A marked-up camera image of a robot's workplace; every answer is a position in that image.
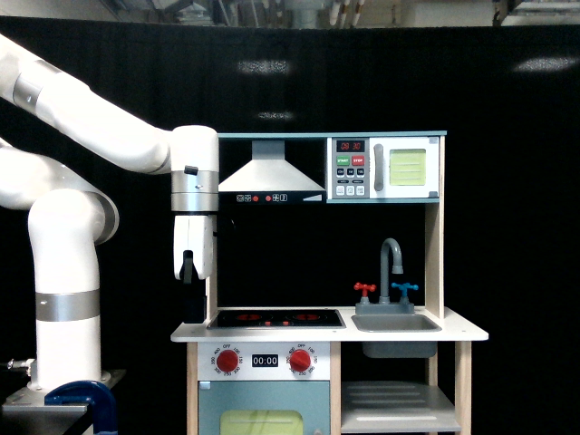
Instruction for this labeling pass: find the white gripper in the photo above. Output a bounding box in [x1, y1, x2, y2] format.
[173, 215, 214, 284]

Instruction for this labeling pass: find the white toy microwave door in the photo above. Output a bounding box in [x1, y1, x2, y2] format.
[369, 136, 440, 199]

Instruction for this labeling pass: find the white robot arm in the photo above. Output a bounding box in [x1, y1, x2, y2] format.
[1, 38, 219, 392]

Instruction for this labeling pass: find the left red oven knob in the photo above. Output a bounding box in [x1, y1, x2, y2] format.
[216, 349, 239, 373]

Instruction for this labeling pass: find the red oven knob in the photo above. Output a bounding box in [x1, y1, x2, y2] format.
[288, 349, 312, 372]
[216, 349, 239, 373]

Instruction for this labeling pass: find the black oven timer display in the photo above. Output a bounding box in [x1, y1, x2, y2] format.
[251, 353, 279, 368]

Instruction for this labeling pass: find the teal lower oven door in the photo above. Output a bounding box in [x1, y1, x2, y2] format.
[198, 381, 331, 434]

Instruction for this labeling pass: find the right red oven knob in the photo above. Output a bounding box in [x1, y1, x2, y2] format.
[288, 349, 312, 372]

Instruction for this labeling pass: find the black toy stovetop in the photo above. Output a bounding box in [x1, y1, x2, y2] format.
[208, 308, 344, 329]

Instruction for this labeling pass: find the silver range hood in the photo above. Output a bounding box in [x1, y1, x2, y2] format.
[218, 140, 326, 206]

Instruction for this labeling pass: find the blue clamp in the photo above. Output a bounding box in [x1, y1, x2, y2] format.
[44, 381, 119, 435]

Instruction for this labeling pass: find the grey toy faucet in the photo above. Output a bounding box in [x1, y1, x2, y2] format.
[355, 237, 414, 315]

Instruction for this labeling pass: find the grey toy sink basin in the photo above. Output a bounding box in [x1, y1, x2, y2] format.
[352, 314, 441, 359]

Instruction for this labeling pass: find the grey microwave control panel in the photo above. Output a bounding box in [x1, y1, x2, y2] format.
[328, 137, 370, 200]

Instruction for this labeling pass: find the grey slatted shelf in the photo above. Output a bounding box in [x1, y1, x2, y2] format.
[342, 381, 460, 434]

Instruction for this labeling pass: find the wooden toy kitchen frame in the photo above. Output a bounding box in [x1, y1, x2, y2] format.
[171, 130, 488, 434]

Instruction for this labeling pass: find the red tap handle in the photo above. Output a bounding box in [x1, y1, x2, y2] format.
[353, 282, 377, 305]

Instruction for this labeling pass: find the metal cable connector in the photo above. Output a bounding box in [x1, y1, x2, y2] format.
[5, 358, 35, 372]

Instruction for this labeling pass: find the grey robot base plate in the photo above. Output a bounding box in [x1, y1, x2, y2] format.
[1, 369, 126, 434]

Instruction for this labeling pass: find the blue tap handle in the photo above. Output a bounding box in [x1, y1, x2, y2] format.
[391, 283, 419, 305]

